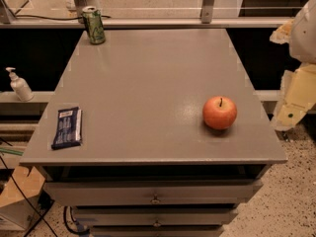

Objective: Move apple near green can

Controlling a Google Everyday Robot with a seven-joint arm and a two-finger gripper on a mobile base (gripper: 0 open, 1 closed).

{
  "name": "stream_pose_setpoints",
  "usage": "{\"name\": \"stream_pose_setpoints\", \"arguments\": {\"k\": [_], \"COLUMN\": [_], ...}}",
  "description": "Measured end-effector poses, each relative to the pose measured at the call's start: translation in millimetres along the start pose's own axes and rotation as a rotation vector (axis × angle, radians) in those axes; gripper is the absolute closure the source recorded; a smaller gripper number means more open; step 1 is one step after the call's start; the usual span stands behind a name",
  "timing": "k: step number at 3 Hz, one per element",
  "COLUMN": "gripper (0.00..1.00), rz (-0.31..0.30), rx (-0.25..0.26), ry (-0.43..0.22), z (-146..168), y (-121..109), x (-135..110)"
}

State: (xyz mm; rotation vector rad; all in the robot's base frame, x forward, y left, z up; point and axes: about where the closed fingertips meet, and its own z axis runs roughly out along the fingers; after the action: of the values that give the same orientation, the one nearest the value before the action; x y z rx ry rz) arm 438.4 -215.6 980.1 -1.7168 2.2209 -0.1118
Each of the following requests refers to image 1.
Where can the blue snack bar wrapper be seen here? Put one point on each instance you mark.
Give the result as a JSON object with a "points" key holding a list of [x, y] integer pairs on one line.
{"points": [[68, 131]]}

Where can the top drawer with knob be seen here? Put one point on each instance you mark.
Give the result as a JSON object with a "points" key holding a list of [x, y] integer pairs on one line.
{"points": [[152, 193]]}

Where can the white pump bottle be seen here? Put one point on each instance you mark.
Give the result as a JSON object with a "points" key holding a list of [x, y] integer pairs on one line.
{"points": [[19, 85]]}

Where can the grey drawer cabinet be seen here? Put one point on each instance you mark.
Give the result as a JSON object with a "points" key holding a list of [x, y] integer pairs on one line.
{"points": [[141, 94]]}

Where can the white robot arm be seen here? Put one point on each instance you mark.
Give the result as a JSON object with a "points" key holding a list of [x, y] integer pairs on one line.
{"points": [[302, 42]]}

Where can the middle drawer with knob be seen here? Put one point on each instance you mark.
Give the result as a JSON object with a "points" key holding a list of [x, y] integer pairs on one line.
{"points": [[155, 216]]}

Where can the drawer with knob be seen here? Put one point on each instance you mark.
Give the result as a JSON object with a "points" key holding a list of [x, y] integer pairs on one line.
{"points": [[152, 193], [155, 216]]}

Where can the grey metal post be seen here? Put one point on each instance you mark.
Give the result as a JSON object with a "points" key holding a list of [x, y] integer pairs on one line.
{"points": [[206, 11]]}

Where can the red apple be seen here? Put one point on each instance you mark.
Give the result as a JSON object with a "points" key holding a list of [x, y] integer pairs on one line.
{"points": [[219, 112]]}

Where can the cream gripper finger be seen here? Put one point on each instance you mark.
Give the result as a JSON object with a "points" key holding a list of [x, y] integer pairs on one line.
{"points": [[296, 98], [282, 34]]}

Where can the cardboard box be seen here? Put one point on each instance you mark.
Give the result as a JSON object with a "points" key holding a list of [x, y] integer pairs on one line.
{"points": [[19, 199]]}

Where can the green soda can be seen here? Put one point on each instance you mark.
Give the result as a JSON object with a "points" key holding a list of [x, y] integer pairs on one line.
{"points": [[93, 23]]}

